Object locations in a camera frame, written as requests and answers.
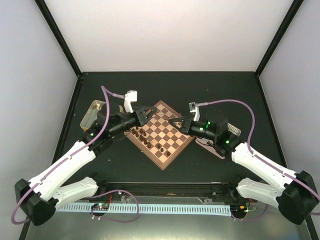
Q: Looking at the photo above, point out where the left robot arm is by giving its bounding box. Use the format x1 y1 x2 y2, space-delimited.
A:
14 103 157 226

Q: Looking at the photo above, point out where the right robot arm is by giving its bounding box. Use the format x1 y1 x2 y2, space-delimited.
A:
168 110 320 225

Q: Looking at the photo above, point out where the wooden chess board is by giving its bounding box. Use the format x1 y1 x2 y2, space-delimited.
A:
126 100 194 170

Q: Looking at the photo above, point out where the pink tin box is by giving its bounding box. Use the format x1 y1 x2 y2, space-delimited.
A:
196 123 242 159

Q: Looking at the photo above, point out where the yellow tin box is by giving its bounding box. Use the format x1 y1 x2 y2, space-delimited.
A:
80 100 124 132

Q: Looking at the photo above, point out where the black frame rail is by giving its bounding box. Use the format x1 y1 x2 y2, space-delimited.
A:
93 180 249 203

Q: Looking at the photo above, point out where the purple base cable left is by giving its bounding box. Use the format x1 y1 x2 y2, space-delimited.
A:
90 190 140 223

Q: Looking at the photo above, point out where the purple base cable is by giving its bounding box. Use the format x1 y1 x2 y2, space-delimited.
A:
90 190 140 223
231 199 271 222

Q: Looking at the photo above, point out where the light blue cable duct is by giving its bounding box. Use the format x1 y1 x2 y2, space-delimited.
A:
58 202 231 217

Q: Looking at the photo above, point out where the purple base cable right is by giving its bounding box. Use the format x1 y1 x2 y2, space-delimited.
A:
231 199 271 222

